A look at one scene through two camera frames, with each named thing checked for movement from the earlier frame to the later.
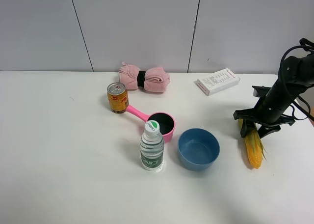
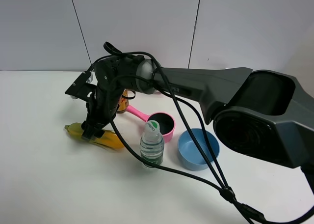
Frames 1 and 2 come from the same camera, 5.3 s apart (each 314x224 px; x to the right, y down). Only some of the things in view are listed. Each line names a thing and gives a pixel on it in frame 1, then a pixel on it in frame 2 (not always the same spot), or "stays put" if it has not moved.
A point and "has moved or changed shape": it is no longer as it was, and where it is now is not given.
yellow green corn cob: (255, 148) has moved or changed shape
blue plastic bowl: (197, 149) stays put
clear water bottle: (151, 148) stays put
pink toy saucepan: (166, 121) stays put
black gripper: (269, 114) to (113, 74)
